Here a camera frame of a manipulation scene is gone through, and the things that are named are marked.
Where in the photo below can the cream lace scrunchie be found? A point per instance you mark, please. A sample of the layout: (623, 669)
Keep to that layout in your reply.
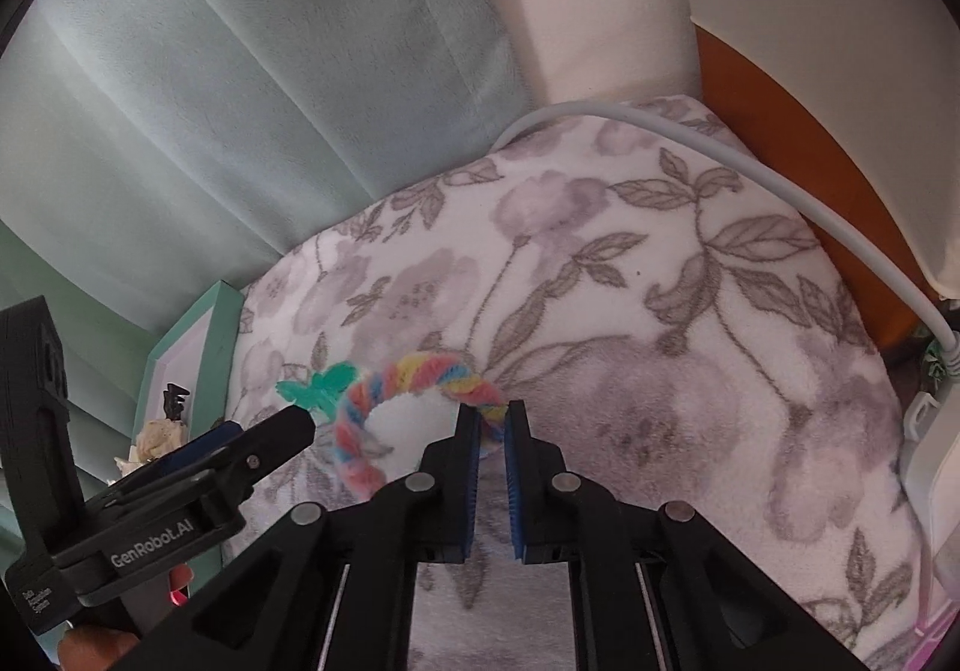
(157, 438)

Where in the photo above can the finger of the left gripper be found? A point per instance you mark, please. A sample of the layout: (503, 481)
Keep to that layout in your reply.
(277, 440)
(194, 451)

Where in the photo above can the floral fleece blanket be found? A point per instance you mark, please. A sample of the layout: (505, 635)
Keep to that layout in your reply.
(676, 330)

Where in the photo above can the mint green curtain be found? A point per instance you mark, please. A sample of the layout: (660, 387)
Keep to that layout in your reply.
(151, 148)

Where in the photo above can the teal cardboard box lid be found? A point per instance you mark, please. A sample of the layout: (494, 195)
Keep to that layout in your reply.
(196, 353)

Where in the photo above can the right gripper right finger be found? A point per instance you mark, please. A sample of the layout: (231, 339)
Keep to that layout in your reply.
(538, 513)

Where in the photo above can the white power strip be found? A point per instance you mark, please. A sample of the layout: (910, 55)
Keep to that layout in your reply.
(928, 469)

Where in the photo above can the left hand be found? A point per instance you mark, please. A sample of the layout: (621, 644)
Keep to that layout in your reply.
(93, 649)

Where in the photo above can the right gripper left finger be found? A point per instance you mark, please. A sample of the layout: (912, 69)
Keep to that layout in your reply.
(449, 519)

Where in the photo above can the brown wooden bed frame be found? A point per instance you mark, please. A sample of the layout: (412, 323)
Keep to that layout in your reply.
(787, 137)

